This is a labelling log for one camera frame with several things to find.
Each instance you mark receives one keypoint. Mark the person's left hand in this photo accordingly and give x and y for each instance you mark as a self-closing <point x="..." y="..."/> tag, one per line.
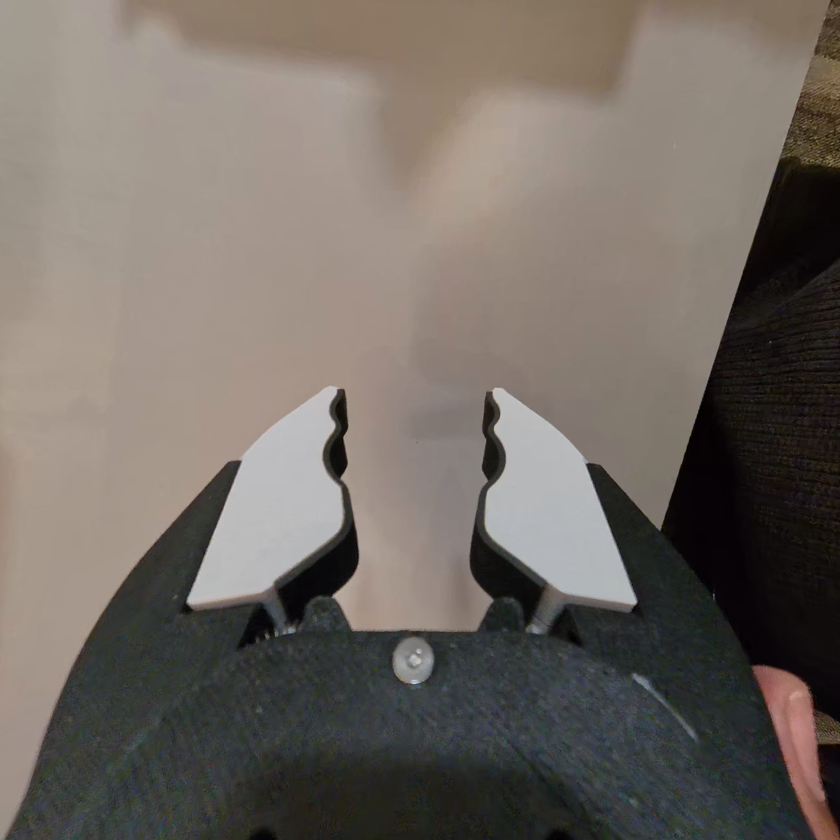
<point x="794" y="735"/>

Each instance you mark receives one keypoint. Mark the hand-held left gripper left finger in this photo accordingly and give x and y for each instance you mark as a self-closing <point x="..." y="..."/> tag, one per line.
<point x="282" y="512"/>

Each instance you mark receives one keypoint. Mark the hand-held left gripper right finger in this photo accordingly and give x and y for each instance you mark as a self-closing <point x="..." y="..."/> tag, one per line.
<point x="551" y="518"/>

